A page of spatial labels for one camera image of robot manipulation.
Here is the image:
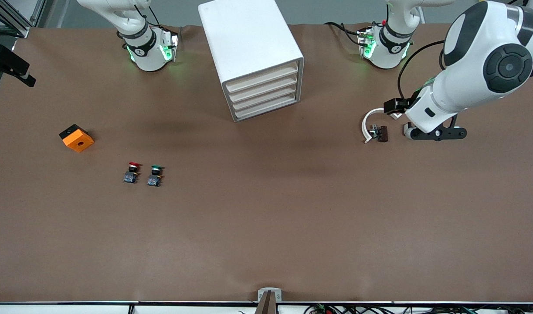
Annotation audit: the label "white curved plastic piece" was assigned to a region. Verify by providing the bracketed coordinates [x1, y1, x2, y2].
[362, 108, 400, 143]

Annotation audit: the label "small brown electrical component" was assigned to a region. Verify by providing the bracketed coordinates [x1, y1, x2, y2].
[370, 125, 389, 143]

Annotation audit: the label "orange cube block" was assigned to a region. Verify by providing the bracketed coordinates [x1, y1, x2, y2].
[59, 124, 95, 153]

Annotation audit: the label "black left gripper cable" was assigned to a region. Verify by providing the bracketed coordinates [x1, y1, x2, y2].
[396, 40, 445, 101]

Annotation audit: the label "aluminium frame bars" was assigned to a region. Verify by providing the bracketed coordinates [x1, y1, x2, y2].
[0, 0, 47, 40]

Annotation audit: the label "black arm base cable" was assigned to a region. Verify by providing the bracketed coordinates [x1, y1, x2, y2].
[324, 21, 367, 45]

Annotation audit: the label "red push button switch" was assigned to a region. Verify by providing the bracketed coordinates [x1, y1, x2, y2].
[123, 162, 141, 184]

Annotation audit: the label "green push button switch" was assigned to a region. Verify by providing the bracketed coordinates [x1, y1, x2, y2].
[146, 165, 164, 187]

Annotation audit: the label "cable bundle under table edge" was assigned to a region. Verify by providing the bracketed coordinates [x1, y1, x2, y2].
[303, 304, 533, 314]

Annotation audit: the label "metal table edge bracket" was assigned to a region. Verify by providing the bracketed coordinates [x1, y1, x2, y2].
[258, 288, 282, 302]

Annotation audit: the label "white table edge rail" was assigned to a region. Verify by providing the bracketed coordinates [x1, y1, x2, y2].
[0, 301, 533, 314]

